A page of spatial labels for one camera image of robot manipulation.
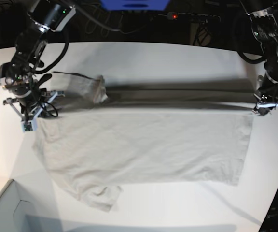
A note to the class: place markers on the beige grey t-shirt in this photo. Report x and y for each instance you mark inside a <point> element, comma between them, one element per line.
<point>108,135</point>

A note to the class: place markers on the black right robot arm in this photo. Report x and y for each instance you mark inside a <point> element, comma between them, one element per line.
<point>16,75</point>

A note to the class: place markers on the white cardboard box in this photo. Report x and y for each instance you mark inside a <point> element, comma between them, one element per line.
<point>22,211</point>

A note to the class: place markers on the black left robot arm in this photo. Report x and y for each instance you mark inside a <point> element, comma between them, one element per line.
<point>263,15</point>

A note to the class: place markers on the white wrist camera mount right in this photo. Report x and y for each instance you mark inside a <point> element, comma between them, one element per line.
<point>35,108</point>

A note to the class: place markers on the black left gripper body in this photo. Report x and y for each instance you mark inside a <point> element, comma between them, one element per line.
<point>262,99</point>

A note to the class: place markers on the blue plastic bin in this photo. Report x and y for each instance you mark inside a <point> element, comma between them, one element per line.
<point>121,5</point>

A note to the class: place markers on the black power strip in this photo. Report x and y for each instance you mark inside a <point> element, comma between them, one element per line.
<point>194,18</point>

